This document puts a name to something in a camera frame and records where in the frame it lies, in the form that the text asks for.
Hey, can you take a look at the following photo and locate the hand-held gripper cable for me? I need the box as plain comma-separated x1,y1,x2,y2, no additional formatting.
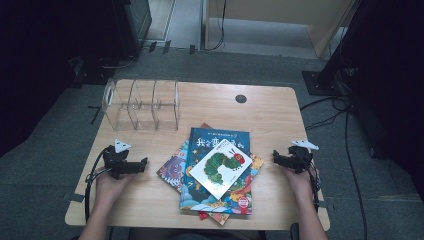
84,148,111,223
301,153,322,213

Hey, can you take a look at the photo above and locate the grey tape piece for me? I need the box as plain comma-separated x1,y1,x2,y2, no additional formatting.
68,192,86,204
319,199,335,214

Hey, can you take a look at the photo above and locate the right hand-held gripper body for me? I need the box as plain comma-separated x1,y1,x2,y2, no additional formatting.
284,139,320,175

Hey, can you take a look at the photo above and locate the clear acrylic book rack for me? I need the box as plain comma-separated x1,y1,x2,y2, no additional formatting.
101,78,181,132

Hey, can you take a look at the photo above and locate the dark computer tower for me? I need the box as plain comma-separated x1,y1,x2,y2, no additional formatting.
113,0,153,59

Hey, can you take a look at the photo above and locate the red picture book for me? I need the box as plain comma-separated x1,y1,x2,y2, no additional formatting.
198,122,214,221

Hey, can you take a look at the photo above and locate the beige wooden furniture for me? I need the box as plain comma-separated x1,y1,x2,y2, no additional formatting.
203,0,356,58

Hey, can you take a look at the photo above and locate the black curtain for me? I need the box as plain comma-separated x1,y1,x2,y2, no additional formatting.
0,0,128,158
333,0,424,191

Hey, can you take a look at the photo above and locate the long black floor cable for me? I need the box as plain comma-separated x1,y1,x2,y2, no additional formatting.
343,106,368,240

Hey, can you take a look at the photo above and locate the white caterpillar picture book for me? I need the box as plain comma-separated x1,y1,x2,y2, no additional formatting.
188,139,254,201

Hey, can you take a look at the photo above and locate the looped black floor cable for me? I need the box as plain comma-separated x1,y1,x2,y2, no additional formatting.
299,94,350,131

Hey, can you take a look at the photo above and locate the person's left hand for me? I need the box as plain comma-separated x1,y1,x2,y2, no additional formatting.
94,168,134,207

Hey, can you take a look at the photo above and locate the blue monster picture book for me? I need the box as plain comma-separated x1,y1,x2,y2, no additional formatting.
179,127,253,215

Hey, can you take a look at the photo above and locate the left hand-held gripper cable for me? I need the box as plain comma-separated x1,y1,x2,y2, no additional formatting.
84,148,111,223

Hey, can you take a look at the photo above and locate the person's right hand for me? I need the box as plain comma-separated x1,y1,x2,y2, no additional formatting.
283,167,321,201

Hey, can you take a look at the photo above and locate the person's lap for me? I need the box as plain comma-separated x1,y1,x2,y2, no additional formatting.
128,228,266,240

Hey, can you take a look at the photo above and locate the hanging black cable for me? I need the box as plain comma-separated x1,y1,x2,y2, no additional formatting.
204,0,228,52

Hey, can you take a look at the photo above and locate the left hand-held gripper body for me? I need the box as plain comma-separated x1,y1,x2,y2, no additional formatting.
102,138,134,180

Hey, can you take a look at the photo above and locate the colourful animals picture book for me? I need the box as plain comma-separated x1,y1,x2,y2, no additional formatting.
156,139,265,226

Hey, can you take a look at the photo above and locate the right hand-held gripper cable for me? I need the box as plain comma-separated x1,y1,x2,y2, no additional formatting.
301,153,322,213

